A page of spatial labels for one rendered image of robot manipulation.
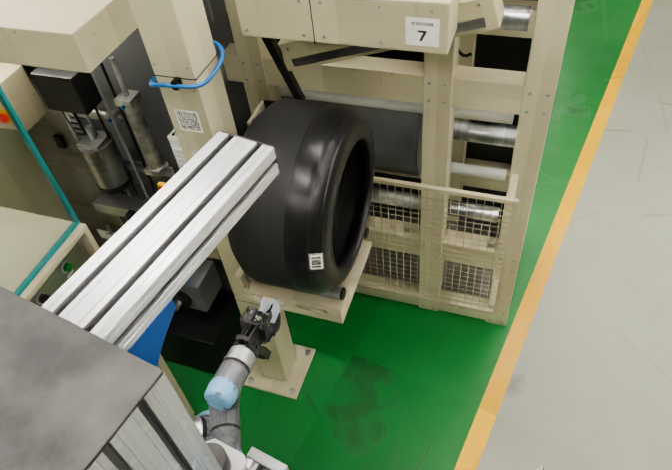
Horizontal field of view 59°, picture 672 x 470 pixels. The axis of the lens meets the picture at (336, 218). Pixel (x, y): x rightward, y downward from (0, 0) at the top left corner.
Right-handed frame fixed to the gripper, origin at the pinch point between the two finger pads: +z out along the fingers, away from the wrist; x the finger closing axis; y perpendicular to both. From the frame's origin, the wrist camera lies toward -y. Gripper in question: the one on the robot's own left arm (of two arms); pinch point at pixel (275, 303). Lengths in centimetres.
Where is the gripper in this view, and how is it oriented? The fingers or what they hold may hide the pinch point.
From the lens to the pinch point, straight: 172.7
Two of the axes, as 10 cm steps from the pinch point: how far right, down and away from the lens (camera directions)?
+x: -9.5, -1.7, 2.8
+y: -0.5, -7.8, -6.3
